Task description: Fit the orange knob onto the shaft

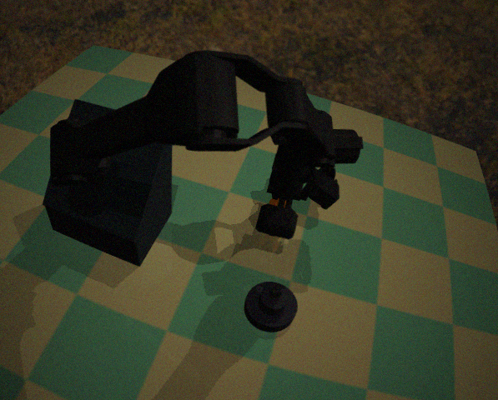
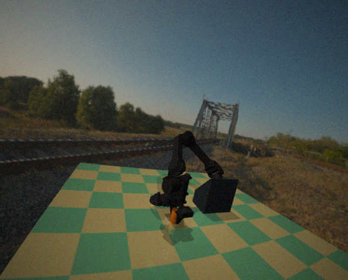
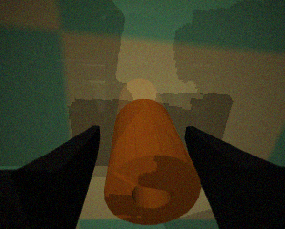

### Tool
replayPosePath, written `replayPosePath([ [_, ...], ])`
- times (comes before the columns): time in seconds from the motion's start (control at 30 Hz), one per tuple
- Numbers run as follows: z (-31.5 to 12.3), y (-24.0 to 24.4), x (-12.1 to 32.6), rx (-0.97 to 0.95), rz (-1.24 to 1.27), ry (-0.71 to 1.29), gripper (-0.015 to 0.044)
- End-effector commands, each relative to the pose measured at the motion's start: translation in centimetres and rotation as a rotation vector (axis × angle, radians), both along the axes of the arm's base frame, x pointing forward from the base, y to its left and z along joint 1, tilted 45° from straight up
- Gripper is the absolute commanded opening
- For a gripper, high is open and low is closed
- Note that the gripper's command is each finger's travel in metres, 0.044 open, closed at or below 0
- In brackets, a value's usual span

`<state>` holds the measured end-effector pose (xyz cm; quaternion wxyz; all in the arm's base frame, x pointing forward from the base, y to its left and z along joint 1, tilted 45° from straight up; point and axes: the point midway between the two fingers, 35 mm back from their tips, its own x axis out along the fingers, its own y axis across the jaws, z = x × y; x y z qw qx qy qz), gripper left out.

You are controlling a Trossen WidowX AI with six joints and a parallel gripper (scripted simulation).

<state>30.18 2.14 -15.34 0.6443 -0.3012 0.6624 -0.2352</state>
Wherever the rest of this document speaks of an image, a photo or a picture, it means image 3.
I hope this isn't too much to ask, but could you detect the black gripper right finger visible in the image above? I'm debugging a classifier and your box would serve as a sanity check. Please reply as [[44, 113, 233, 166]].
[[185, 126, 285, 229]]

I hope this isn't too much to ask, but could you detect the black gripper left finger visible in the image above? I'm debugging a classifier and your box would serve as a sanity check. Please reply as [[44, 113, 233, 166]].
[[0, 125, 100, 229]]

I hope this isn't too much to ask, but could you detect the orange knob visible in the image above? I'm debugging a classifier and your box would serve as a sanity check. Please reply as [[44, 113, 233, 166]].
[[104, 99, 201, 225]]

